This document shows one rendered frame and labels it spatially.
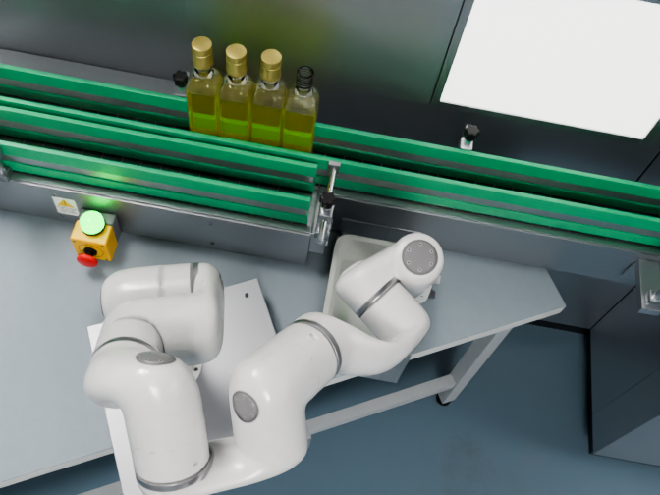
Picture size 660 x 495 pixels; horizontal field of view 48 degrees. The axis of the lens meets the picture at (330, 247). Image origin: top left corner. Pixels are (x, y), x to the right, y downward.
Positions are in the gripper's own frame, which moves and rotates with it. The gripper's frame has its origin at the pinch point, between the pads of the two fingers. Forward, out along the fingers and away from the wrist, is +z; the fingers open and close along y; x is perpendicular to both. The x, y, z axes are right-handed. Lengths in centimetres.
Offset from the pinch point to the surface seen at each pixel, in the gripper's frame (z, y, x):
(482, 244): 16.4, -18.4, -16.6
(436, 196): 6.8, -6.4, -21.4
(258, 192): -0.8, 26.2, -13.5
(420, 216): 10.7, -4.5, -18.2
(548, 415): 93, -61, 9
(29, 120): 2, 70, -21
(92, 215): 8, 57, -6
